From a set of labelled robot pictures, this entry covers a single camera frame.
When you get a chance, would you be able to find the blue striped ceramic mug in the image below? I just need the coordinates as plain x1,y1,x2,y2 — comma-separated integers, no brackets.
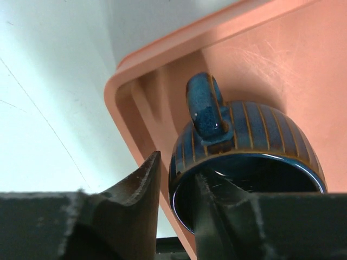
169,72,327,232

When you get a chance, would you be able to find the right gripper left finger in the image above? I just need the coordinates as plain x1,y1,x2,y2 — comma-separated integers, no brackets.
1,151,161,259

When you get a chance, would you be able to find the orange plastic tray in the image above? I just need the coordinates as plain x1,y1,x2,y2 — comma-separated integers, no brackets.
104,1,346,259

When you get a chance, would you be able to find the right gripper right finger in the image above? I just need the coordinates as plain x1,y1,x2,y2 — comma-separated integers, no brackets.
194,173,346,259

